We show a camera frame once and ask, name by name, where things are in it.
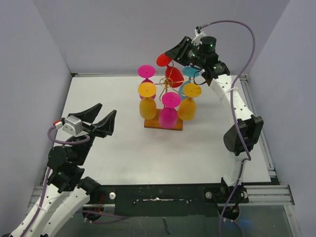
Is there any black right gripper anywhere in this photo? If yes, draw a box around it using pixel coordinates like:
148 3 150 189
164 37 204 68

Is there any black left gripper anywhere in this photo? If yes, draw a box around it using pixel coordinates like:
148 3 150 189
71 103 116 164

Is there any teal wine glass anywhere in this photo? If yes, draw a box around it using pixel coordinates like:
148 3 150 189
178 67 200 99

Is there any red wine glass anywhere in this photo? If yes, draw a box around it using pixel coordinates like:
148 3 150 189
156 53 184 88

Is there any magenta wine glass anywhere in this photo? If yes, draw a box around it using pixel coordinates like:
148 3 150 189
138 65 156 84
159 92 181 129

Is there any yellow wine glass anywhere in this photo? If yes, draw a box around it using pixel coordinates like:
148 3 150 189
138 82 157 119
178 83 202 121

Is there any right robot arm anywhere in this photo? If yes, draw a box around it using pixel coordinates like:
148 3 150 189
165 36 264 202

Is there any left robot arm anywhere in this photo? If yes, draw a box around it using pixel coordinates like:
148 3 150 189
7 103 117 237

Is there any wooden rack base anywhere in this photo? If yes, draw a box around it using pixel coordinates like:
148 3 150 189
144 117 183 131

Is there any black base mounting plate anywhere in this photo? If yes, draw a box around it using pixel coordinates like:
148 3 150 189
88 183 249 217

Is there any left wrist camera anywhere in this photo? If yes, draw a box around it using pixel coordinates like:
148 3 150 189
53 116 88 137

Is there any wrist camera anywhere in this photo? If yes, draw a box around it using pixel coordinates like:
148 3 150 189
53 116 88 137
191 26 206 47

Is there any gold wire wine glass rack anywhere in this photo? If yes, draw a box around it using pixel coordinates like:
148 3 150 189
156 72 188 103

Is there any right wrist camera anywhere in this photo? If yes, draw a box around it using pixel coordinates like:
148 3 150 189
191 26 206 47

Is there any aluminium table edge rail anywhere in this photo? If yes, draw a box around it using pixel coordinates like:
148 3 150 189
239 75 275 172

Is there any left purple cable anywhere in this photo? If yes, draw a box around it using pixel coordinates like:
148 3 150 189
14 123 128 237

